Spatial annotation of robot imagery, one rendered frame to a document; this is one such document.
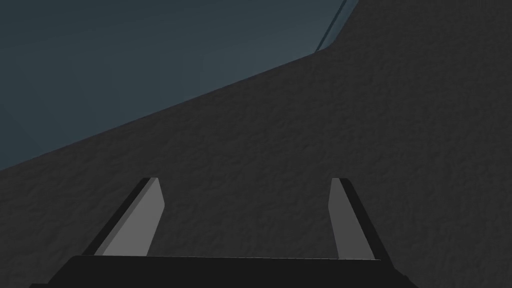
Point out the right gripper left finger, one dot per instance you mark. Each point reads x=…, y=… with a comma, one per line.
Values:
x=134, y=226

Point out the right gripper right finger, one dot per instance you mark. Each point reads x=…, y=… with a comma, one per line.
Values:
x=352, y=228

